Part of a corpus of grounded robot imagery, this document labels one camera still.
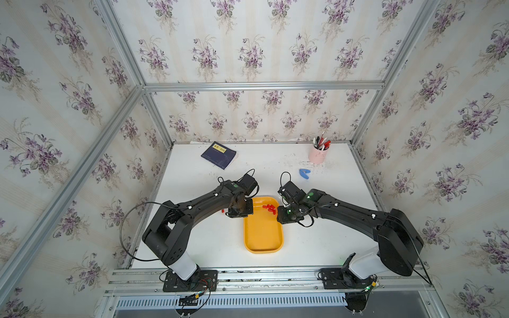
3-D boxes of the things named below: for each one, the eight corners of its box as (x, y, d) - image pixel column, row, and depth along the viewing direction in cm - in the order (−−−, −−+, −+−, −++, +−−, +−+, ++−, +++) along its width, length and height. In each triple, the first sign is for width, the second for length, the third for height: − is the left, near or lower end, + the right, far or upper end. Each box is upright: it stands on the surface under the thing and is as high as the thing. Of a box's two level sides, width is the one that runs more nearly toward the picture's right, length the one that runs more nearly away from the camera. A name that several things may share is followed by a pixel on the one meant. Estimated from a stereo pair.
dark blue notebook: (199, 158, 115) (198, 155, 113) (214, 143, 123) (214, 140, 122) (225, 170, 109) (225, 168, 107) (239, 153, 118) (239, 151, 116)
